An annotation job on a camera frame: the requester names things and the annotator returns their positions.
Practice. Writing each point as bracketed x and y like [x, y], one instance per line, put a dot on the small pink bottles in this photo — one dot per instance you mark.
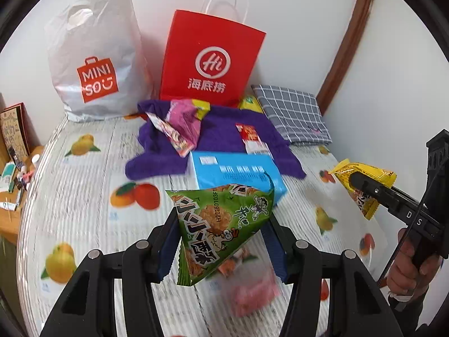
[24, 176]

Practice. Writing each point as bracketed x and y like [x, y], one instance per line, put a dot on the white tube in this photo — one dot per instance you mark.
[8, 205]

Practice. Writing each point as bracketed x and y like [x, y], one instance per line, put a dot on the wooden nightstand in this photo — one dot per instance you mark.
[14, 221]

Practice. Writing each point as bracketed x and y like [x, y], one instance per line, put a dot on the white plastic shopping bag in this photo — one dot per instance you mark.
[98, 42]

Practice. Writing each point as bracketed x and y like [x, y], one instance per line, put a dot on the person's right forearm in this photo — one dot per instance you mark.
[417, 316]

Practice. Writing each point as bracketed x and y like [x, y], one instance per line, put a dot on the red paper bag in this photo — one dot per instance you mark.
[210, 42]

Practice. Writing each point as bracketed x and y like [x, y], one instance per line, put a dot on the fruit print table cover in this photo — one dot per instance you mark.
[87, 182]

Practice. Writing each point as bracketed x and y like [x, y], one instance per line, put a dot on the teal white box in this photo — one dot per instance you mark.
[8, 179]

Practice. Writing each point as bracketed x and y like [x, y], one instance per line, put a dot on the large pink snack bag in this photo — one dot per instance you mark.
[184, 116]

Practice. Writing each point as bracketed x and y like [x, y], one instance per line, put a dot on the red snack packet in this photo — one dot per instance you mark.
[249, 137]

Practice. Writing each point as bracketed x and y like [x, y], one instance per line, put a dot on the green triangular snack packet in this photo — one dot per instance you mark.
[210, 224]

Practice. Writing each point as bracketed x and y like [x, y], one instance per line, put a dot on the blue tissue pack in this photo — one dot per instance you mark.
[228, 168]

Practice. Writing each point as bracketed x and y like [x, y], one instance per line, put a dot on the yellow triangular snack packet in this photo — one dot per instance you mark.
[368, 170]

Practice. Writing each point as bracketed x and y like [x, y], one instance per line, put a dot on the patterned hardcover book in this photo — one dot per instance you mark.
[12, 130]

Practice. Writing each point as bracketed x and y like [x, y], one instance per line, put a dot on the yellow snack bag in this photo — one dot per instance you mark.
[249, 104]

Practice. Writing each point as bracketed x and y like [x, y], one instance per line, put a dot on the pale pink snack packet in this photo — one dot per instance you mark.
[254, 289]

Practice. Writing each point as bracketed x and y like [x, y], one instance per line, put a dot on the grey checked folded cloth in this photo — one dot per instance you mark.
[291, 112]

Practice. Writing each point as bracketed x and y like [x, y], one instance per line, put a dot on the long pink bear snack packet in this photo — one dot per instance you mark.
[172, 137]

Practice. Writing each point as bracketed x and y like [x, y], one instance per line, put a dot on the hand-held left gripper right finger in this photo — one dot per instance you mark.
[277, 252]

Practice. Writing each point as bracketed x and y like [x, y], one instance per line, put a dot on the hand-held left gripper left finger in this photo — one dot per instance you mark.
[168, 249]

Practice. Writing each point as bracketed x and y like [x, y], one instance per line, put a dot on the brown wooden door frame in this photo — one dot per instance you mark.
[350, 35]

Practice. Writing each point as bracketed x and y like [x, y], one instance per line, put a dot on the purple towel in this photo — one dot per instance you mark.
[221, 133]

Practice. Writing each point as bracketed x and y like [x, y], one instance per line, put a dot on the person's right hand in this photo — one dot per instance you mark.
[403, 273]

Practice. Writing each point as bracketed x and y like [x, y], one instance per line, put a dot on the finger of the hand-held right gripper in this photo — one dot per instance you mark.
[364, 182]

